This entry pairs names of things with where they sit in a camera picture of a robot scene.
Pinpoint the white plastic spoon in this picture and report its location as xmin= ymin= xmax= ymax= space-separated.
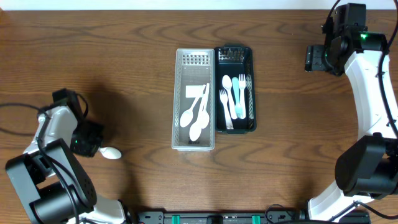
xmin=199 ymin=83 xmax=210 ymax=129
xmin=180 ymin=85 xmax=206 ymax=128
xmin=99 ymin=147 xmax=122 ymax=160
xmin=222 ymin=75 xmax=238 ymax=119
xmin=189 ymin=90 xmax=208 ymax=142

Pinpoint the white plastic fork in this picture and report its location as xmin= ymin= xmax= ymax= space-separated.
xmin=232 ymin=77 xmax=243 ymax=119
xmin=220 ymin=89 xmax=234 ymax=129
xmin=239 ymin=74 xmax=246 ymax=119

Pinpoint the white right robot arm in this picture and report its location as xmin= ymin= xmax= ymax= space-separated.
xmin=305 ymin=29 xmax=397 ymax=222

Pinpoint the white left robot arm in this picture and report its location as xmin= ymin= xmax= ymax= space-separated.
xmin=6 ymin=102 xmax=135 ymax=223

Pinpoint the dark green plastic basket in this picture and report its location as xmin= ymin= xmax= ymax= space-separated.
xmin=215 ymin=45 xmax=257 ymax=134

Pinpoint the clear white plastic basket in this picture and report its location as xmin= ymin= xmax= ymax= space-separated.
xmin=172 ymin=49 xmax=215 ymax=151

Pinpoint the black aluminium rail with clips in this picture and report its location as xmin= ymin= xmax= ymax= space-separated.
xmin=136 ymin=205 xmax=323 ymax=224

